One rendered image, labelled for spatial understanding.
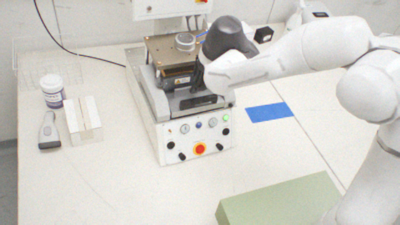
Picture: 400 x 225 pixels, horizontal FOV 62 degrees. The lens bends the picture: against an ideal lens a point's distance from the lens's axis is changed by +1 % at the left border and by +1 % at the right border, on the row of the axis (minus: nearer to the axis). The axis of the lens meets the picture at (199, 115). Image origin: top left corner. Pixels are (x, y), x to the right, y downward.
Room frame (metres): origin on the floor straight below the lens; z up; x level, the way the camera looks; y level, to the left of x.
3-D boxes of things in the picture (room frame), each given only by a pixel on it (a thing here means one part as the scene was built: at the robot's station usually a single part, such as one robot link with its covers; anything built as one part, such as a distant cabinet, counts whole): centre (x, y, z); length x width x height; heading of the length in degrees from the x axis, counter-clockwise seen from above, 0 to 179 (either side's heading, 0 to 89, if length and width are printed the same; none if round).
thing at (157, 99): (0.90, 0.19, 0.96); 0.25 x 0.05 x 0.07; 31
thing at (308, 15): (1.80, -0.53, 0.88); 0.25 x 0.20 x 0.17; 22
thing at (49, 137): (0.76, 0.58, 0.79); 0.20 x 0.08 x 0.08; 28
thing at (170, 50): (1.07, 0.11, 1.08); 0.31 x 0.24 x 0.13; 121
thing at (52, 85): (0.92, 0.62, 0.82); 0.09 x 0.09 x 0.15
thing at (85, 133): (0.83, 0.46, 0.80); 0.19 x 0.13 x 0.09; 28
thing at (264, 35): (1.66, -0.27, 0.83); 0.09 x 0.06 x 0.07; 131
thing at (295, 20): (1.69, -0.42, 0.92); 0.09 x 0.08 x 0.25; 2
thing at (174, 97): (0.99, 0.08, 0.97); 0.30 x 0.22 x 0.08; 31
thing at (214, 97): (0.87, 0.01, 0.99); 0.15 x 0.02 x 0.04; 121
